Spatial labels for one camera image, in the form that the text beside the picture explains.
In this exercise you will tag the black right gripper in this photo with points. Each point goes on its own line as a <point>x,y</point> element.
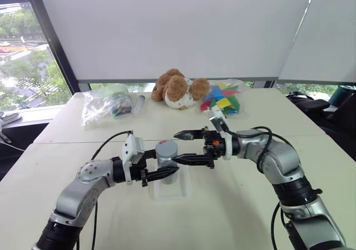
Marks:
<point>212,149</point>

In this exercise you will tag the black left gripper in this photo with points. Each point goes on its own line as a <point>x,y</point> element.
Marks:
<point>138,172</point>

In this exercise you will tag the grey jar lid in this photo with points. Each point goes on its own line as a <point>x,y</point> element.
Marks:
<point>166,151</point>

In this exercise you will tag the clear plastic jar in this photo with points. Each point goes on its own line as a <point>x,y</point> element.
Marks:
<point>170,181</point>

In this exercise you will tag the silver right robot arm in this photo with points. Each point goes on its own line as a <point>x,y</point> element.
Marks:
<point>281,161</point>

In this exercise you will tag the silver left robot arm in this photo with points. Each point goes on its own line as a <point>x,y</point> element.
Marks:
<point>83,188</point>

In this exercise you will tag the clear plastic tray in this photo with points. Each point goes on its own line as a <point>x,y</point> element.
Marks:
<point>184,189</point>

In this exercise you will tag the bag of colourful blocks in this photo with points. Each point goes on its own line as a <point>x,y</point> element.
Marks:
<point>222,101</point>

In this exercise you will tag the brown and white plush toy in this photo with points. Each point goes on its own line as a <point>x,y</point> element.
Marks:
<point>178,88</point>

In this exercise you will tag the clear bag of small items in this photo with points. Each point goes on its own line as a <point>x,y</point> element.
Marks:
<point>111,102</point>

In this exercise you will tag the large white roller blind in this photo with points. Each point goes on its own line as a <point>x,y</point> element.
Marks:
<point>167,30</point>

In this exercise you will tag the black chair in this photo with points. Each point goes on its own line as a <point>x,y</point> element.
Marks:
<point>333,122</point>

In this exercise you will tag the grey object on windowsill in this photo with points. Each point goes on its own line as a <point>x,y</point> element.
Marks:
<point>9,118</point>

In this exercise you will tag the teal bottle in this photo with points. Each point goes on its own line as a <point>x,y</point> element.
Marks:
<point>338,94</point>

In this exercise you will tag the narrow white roller blind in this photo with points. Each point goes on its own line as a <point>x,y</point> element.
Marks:
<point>325,38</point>

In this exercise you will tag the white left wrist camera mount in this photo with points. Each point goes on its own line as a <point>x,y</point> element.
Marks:
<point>130,149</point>

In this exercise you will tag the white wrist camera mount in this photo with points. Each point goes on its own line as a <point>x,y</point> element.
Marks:
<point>130,149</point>
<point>228,150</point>

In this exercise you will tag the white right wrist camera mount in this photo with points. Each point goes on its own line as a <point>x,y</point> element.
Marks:
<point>228,150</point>

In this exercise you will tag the black window frame post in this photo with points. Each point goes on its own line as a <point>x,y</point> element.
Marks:
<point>50,38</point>

